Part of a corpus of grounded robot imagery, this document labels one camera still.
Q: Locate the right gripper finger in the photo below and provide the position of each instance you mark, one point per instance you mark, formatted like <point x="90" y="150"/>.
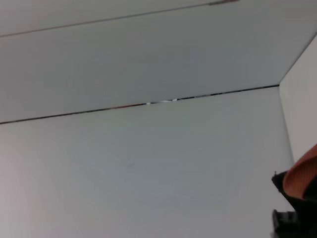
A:
<point x="284" y="223"/>

